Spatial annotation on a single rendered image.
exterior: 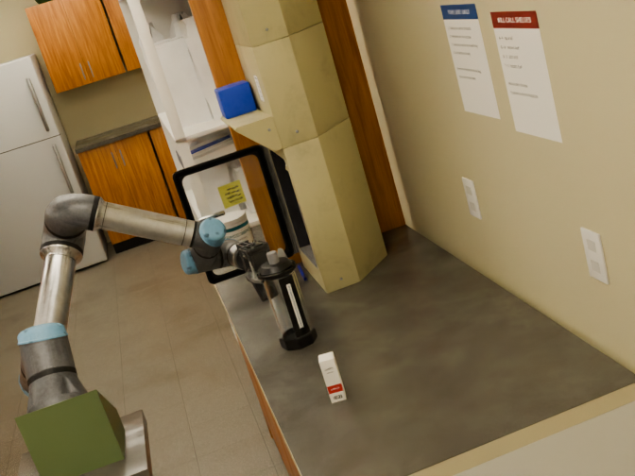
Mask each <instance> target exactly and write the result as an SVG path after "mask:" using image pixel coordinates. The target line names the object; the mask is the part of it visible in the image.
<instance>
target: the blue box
mask: <svg viewBox="0 0 635 476"><path fill-rule="evenodd" d="M215 96H216V99H217V102H218V105H219V108H220V110H221V113H222V116H223V117H225V118H226V119H231V118H233V117H236V116H239V115H242V114H245V113H248V112H251V111H256V110H257V108H256V105H255V101H254V98H253V95H252V92H251V88H250V86H249V83H248V82H247V81H245V80H241V81H237V82H234V83H232V84H229V85H226V86H223V87H220V88H217V89H215Z"/></svg>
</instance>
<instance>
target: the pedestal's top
mask: <svg viewBox="0 0 635 476"><path fill-rule="evenodd" d="M120 419H121V421H122V424H123V426H124V429H125V459H123V460H120V461H118V462H115V463H112V464H109V465H107V466H104V467H100V468H98V469H95V470H92V471H89V472H87V473H84V474H81V475H78V476H153V474H152V465H151V457H150V447H149V439H148V430H147V422H146V417H145V415H144V412H143V410H139V411H136V412H133V413H131V414H128V415H125V416H121V417H120ZM18 476H40V474H39V472H38V470H37V469H36V466H35V464H34V462H33V460H32V457H31V455H30V453H29V451H28V452H25V453H23V454H22V456H21V462H20V466H19V471H18Z"/></svg>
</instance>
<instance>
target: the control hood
mask: <svg viewBox="0 0 635 476"><path fill-rule="evenodd" d="M220 119H221V120H222V121H223V122H224V123H225V124H227V125H228V126H229V127H231V128H232V129H233V130H235V131H236V132H238V133H240V134H242V135H244V136H245V137H247V138H249V139H251V140H252V141H254V142H256V143H258V144H260V145H263V146H265V147H267V148H269V149H271V150H273V151H278V150H281V149H282V148H283V147H282V144H281V140H280V137H279V134H278V131H277V128H276V125H275V122H274V118H273V117H272V116H271V115H269V114H267V113H265V112H263V111H261V110H258V109H257V110H254V111H251V112H248V113H245V114H242V115H239V116H236V117H233V118H231V119H226V118H225V117H223V116H221V118H220Z"/></svg>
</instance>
